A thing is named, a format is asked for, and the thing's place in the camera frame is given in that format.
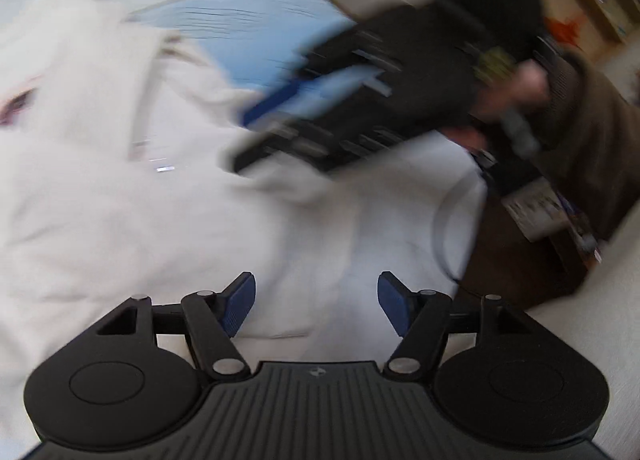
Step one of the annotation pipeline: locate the white printed sweatshirt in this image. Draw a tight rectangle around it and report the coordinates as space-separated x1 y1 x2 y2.
1 0 475 459

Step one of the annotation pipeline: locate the brown sleeved right forearm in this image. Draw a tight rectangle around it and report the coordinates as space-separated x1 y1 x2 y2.
525 52 639 240

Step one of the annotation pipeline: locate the person's right hand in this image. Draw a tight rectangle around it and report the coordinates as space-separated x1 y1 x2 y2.
440 60 550 154

